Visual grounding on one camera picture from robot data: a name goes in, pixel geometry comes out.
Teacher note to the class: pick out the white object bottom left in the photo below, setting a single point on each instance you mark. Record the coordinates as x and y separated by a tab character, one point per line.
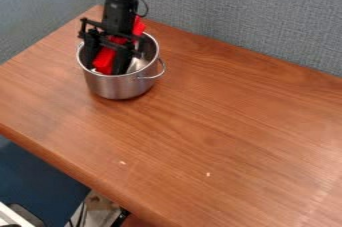
16	216

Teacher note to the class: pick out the stainless steel pot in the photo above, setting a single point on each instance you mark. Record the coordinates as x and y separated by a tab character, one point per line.
120	87

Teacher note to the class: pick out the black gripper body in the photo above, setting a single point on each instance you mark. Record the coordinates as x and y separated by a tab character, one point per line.
112	32

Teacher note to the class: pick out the metal table leg bracket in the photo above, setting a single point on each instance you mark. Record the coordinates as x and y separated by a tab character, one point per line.
96	212

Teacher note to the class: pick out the red rectangular block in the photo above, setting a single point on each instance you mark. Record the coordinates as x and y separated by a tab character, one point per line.
103	62

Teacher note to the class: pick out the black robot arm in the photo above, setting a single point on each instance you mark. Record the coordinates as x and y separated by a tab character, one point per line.
111	40

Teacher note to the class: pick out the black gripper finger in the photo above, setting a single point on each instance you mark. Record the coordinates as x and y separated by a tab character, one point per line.
91	47
122	61

